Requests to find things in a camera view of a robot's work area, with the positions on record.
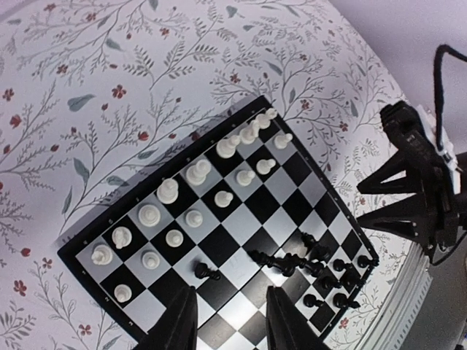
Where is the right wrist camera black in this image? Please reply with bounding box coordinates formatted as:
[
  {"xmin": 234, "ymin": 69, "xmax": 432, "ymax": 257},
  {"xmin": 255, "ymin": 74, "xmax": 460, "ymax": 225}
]
[{"xmin": 380, "ymin": 101, "xmax": 444, "ymax": 171}]

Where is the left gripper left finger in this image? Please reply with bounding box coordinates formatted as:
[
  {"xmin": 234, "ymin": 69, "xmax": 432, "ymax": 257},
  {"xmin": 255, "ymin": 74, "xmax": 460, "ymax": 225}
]
[{"xmin": 136, "ymin": 287, "xmax": 198, "ymax": 350}]

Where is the floral patterned table mat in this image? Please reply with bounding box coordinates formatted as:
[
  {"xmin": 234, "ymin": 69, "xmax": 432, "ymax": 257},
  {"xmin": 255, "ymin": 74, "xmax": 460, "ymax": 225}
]
[{"xmin": 1, "ymin": 1, "xmax": 404, "ymax": 349}]

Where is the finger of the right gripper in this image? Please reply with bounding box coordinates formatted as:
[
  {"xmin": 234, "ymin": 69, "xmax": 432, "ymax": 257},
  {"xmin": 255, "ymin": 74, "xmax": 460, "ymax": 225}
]
[
  {"xmin": 357, "ymin": 195, "xmax": 428, "ymax": 244},
  {"xmin": 357, "ymin": 151, "xmax": 422, "ymax": 195}
]

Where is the front aluminium rail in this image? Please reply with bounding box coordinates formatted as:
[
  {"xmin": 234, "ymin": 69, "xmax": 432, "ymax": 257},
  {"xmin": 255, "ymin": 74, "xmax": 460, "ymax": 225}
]
[{"xmin": 355, "ymin": 240, "xmax": 467, "ymax": 350}]

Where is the white chess queen tall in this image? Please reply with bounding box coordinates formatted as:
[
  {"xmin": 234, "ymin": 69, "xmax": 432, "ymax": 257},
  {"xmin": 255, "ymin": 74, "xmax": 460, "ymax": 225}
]
[{"xmin": 156, "ymin": 178, "xmax": 179, "ymax": 204}]

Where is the black chess queen tall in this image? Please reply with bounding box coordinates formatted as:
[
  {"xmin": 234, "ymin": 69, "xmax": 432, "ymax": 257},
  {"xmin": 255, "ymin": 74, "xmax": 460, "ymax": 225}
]
[{"xmin": 301, "ymin": 232, "xmax": 331, "ymax": 263}]

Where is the white chess pawn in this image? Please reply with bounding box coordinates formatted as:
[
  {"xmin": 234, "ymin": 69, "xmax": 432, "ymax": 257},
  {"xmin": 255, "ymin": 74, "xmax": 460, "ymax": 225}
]
[{"xmin": 114, "ymin": 284, "xmax": 132, "ymax": 303}]

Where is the black white chessboard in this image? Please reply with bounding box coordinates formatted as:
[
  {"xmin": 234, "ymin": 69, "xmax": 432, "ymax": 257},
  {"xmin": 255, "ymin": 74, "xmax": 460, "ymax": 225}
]
[{"xmin": 58, "ymin": 97, "xmax": 379, "ymax": 349}]

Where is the white chess bishop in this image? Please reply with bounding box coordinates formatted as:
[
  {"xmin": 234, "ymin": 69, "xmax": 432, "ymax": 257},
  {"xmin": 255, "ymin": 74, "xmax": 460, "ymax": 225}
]
[{"xmin": 138, "ymin": 204, "xmax": 161, "ymax": 227}]

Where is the black pawn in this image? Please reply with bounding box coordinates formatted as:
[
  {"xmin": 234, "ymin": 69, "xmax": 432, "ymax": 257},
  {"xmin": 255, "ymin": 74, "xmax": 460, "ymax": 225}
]
[{"xmin": 194, "ymin": 262, "xmax": 221, "ymax": 281}]

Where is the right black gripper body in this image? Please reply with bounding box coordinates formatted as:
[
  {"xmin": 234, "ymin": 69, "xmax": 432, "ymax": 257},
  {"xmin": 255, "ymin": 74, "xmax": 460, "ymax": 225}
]
[{"xmin": 402, "ymin": 109, "xmax": 466, "ymax": 257}]

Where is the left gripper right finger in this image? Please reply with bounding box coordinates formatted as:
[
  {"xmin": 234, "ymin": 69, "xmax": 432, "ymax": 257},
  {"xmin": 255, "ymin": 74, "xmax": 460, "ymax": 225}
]
[{"xmin": 266, "ymin": 286, "xmax": 328, "ymax": 350}]

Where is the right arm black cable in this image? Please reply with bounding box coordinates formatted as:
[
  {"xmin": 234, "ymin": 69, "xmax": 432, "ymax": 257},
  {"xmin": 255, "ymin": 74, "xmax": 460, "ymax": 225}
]
[{"xmin": 433, "ymin": 43, "xmax": 467, "ymax": 154}]

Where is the black chess king tall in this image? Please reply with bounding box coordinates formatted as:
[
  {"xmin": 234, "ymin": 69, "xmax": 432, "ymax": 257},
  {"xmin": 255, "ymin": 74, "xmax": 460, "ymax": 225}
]
[{"xmin": 248, "ymin": 250, "xmax": 308, "ymax": 277}]

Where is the white chess knight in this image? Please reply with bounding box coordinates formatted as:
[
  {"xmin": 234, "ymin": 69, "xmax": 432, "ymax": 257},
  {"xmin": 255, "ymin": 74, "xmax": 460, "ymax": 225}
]
[{"xmin": 112, "ymin": 226, "xmax": 132, "ymax": 249}]

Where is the white chess rook corner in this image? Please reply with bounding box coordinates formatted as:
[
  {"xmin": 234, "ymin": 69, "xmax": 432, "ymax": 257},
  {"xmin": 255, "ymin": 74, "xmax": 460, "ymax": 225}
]
[{"xmin": 91, "ymin": 244, "xmax": 113, "ymax": 265}]

